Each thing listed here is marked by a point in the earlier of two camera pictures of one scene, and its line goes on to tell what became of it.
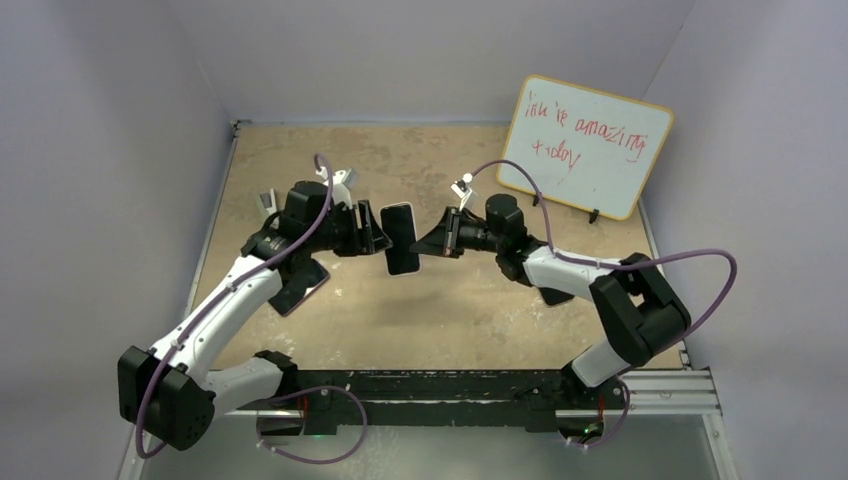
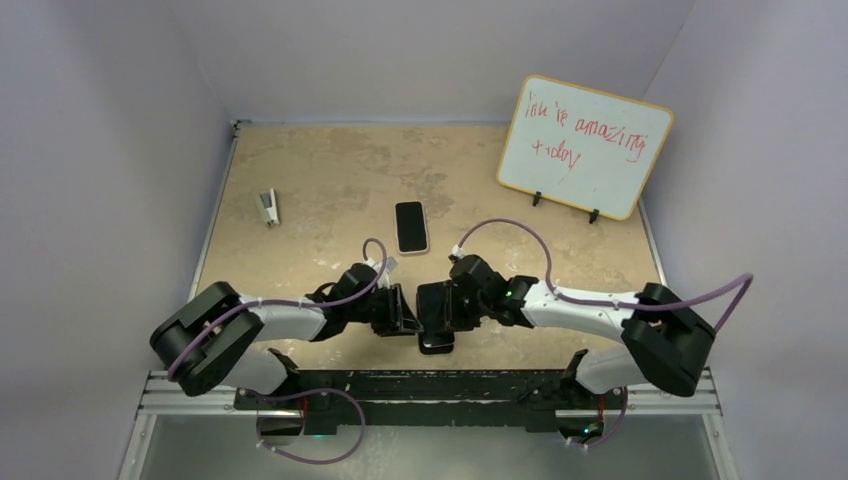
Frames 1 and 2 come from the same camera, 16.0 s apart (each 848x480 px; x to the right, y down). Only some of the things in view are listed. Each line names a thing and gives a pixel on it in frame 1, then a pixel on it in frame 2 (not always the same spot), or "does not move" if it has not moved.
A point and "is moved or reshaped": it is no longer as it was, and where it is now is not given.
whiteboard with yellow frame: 587,150 does not move
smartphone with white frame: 398,223 is moved or reshaped
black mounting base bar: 530,397 does not move
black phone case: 553,296 is moved or reshaped
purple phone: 292,293 to 435,310
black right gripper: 440,240 to 462,323
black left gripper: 368,237 to 397,318
